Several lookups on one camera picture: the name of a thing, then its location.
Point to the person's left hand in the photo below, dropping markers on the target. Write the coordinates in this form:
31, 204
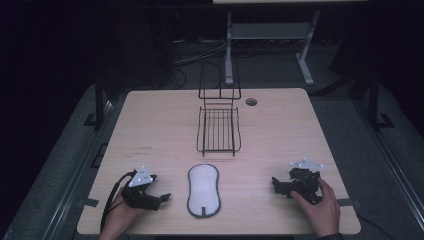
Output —
120, 215

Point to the black metal post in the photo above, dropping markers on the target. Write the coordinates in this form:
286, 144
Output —
99, 103
375, 100

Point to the person's right hand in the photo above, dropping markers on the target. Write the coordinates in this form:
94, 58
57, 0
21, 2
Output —
318, 210

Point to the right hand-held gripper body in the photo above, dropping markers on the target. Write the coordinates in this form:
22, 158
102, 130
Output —
305, 183

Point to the wooden table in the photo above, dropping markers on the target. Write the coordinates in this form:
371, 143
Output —
160, 126

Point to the grey metal stand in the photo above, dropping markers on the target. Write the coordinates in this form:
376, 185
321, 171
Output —
266, 46

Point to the white insole with dark edge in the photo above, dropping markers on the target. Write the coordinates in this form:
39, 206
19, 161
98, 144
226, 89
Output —
203, 190

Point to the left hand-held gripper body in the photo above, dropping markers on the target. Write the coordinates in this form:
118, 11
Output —
140, 191

